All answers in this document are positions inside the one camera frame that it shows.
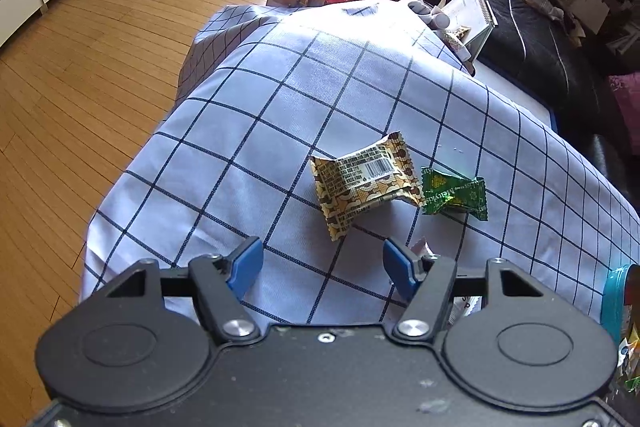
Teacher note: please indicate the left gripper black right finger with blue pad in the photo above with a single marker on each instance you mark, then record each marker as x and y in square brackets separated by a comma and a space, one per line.
[430, 283]

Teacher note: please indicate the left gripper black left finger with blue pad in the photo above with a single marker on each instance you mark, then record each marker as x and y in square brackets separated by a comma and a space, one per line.
[215, 285]

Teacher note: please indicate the gold brown snack packet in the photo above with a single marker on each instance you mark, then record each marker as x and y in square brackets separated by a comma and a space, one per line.
[361, 181]

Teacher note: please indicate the green snack packet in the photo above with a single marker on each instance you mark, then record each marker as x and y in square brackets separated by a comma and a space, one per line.
[443, 191]

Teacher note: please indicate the blue checked tablecloth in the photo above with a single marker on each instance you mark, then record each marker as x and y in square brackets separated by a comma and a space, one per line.
[262, 90]

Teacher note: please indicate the teal tin box gold interior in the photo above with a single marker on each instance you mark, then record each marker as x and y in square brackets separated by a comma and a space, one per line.
[620, 318]

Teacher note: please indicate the black leather sofa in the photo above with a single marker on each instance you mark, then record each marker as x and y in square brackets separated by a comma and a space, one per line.
[572, 80]

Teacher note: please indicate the white desk calendar stand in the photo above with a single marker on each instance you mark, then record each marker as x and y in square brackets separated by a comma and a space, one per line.
[471, 22]

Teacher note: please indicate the magenta cushion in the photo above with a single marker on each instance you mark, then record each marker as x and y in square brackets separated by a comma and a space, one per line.
[626, 91]

